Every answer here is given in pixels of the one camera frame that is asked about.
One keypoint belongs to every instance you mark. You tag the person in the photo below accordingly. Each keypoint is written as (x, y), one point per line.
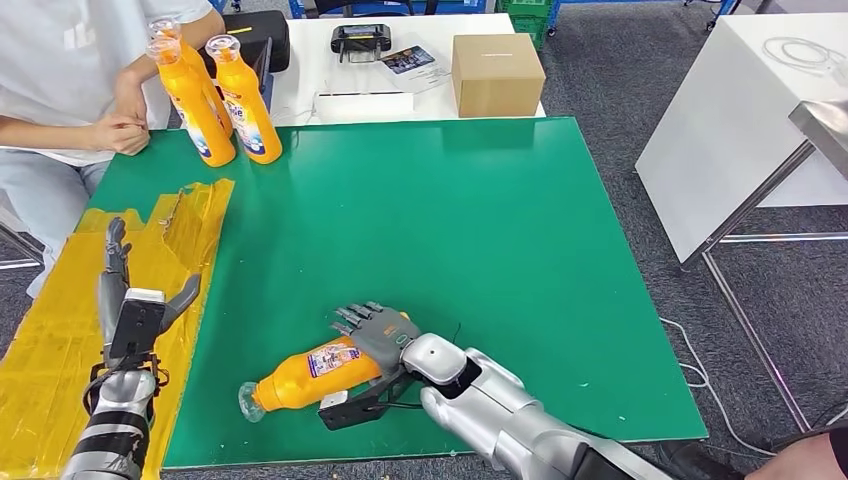
(795, 464)
(46, 66)

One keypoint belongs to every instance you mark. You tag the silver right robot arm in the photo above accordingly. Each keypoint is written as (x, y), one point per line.
(503, 411)

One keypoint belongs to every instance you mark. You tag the stainless steel table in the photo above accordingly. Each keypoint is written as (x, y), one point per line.
(825, 128)

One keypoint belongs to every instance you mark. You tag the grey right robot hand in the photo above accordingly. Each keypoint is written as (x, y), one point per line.
(384, 338)

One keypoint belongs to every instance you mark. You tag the brown cardboard box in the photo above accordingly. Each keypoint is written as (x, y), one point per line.
(498, 82)

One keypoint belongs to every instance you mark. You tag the yellow taped cardboard sheet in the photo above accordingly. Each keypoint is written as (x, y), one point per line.
(192, 225)

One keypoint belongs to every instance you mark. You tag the dark blue tablet folio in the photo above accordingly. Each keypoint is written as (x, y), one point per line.
(267, 79)

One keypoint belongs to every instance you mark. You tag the metal stool frame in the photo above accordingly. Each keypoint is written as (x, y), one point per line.
(20, 265)

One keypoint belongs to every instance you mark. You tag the green plastic crate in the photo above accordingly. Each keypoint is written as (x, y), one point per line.
(531, 22)

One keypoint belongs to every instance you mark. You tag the blue trolley leg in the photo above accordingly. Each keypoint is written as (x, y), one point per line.
(720, 9)

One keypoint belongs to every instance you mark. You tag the black office chair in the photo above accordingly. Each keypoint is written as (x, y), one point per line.
(331, 6)

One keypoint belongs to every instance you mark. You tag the white desk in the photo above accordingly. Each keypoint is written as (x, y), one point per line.
(314, 68)

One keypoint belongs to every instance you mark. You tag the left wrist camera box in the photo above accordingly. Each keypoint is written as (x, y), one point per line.
(138, 324)

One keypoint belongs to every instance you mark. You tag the printed booklet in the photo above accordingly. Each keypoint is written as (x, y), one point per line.
(409, 63)

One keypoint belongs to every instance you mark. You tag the black remote controller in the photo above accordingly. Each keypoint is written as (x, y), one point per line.
(361, 36)

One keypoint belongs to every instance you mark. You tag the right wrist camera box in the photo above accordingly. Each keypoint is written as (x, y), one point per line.
(358, 407)

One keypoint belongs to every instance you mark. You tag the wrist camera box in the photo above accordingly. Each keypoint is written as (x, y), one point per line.
(358, 407)
(138, 324)

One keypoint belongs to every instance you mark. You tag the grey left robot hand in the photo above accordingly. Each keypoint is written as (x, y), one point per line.
(109, 298)

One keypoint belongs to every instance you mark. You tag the orange detergent bottle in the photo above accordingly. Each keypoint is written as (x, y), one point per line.
(298, 381)
(202, 66)
(199, 119)
(248, 112)

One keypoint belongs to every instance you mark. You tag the white square table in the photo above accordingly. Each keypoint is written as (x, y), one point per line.
(729, 119)

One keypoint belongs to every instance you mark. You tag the white flat box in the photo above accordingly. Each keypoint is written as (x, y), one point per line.
(363, 108)

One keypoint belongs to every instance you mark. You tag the black carry case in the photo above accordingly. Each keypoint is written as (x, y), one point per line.
(272, 46)

